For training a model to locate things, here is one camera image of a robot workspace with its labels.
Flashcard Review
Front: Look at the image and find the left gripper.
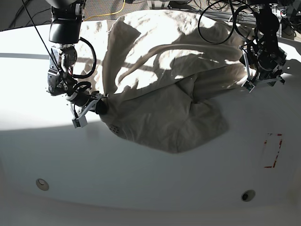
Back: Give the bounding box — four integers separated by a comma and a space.
239, 46, 285, 87

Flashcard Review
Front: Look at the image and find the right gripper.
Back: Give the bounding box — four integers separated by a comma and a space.
67, 90, 108, 118

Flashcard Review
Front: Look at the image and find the beige t-shirt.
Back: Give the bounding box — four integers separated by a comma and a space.
80, 10, 253, 153

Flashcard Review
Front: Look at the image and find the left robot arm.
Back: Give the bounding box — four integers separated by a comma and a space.
235, 0, 287, 91

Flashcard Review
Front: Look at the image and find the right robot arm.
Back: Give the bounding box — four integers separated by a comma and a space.
48, 0, 108, 115

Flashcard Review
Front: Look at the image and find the red tape rectangle marking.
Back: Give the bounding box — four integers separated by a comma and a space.
261, 133, 283, 169

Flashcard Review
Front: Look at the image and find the left round table grommet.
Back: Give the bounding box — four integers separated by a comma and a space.
36, 178, 49, 191

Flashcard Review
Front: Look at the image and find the round table grommet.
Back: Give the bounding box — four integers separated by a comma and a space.
36, 178, 49, 191
241, 190, 256, 202

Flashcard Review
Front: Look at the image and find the right round table grommet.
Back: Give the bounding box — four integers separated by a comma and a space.
241, 190, 256, 202

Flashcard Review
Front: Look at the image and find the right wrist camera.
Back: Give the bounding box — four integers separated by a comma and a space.
72, 116, 87, 128

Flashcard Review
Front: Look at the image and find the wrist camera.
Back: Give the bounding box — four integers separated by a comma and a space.
243, 81, 255, 93
72, 116, 87, 128

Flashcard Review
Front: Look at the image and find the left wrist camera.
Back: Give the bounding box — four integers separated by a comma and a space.
243, 81, 255, 93

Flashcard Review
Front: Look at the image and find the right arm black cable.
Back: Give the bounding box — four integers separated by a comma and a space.
21, 0, 97, 90

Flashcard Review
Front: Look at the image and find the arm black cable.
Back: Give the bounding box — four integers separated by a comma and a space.
21, 0, 97, 90
198, 0, 259, 45

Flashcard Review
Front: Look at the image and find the aluminium frame with cables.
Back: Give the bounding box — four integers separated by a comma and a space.
147, 0, 301, 41

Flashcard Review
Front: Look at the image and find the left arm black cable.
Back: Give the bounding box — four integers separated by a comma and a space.
198, 0, 259, 45

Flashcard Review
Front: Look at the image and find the yellow cable on floor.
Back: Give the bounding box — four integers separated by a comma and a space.
84, 0, 125, 22

